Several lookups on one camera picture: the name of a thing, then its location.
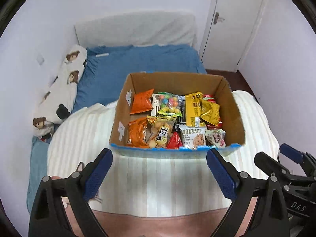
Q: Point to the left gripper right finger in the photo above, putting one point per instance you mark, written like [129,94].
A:
[269,218]

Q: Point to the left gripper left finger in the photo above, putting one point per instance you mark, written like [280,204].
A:
[48,216]

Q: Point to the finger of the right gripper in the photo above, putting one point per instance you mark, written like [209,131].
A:
[270,166]
[304,159]

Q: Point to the small white cartoon packet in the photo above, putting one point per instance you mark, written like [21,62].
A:
[216,137]

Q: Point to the small yellow snack bag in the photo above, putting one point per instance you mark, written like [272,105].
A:
[210,112]

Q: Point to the white cookie packet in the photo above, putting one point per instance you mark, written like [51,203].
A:
[193,137]

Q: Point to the red snack packet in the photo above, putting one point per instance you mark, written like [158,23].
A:
[209,98]

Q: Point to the small red triangular packet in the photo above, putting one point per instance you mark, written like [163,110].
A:
[174,142]

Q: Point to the yellow black noodle packet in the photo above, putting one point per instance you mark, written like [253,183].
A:
[190,107]

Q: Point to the colourful candy ball bag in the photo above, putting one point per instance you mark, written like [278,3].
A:
[170,104]

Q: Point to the yellow egg biscuit bag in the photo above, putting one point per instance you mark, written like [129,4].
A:
[160,131]

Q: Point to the orange chip bag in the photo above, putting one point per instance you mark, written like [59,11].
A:
[137,133]

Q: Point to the white biscuit box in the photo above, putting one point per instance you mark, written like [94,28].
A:
[155,101]

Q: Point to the orange snack packet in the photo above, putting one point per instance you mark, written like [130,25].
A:
[142,102]

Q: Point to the light blue blanket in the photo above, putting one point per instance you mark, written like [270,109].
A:
[37,169]

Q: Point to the pink blanket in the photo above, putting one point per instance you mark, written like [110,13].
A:
[198,224]

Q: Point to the cream striped blanket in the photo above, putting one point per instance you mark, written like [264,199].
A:
[149,187]

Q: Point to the cardboard box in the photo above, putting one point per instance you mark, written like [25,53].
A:
[181,84]

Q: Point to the white bear print pillow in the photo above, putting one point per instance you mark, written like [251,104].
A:
[58,101]

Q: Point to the blue bed sheet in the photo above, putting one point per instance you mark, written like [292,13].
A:
[106,69]

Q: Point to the white door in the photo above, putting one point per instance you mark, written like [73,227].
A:
[224,44]

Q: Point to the white quilted headboard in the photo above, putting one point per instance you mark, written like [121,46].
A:
[141,28]

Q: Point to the metal door handle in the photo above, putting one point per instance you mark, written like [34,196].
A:
[218,19]

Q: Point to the white wall socket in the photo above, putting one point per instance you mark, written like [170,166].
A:
[40,59]

